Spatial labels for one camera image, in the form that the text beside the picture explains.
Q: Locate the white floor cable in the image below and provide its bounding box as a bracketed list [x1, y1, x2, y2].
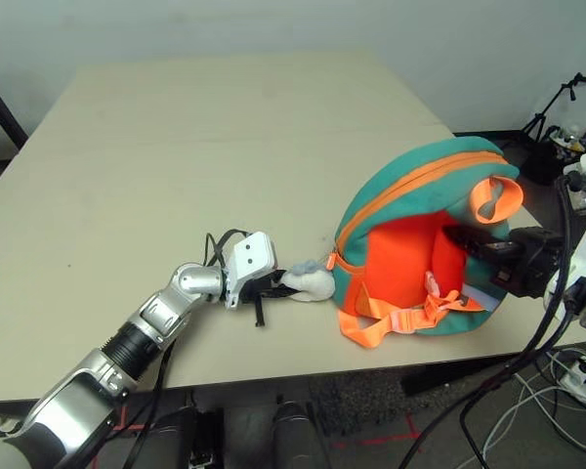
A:
[481, 349, 586, 469]

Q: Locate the black table base bar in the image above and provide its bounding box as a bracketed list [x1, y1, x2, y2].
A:
[399, 365, 475, 397]

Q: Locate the green orange backpack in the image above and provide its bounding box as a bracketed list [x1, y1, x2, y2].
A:
[330, 135, 524, 349]

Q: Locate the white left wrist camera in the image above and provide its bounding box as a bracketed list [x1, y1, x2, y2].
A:
[223, 231, 279, 312]

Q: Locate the black bin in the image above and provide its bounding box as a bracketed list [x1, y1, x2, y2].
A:
[520, 139, 567, 187]

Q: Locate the grey plush keychain toy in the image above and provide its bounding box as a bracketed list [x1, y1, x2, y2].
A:
[278, 260, 336, 304]

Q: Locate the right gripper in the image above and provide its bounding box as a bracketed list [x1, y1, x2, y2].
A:
[441, 223, 567, 300]

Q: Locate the black tripod stand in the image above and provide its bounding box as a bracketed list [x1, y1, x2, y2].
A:
[520, 71, 586, 143]

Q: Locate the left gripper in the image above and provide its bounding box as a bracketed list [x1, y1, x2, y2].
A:
[241, 268, 303, 328]

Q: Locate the grey right robot leg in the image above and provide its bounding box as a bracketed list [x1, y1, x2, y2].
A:
[272, 400, 331, 469]

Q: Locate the grey robot leg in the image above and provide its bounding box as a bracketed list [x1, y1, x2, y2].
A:
[155, 405, 226, 469]
[272, 400, 331, 469]

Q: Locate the grey left robot leg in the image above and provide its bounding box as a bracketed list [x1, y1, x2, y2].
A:
[155, 405, 226, 469]

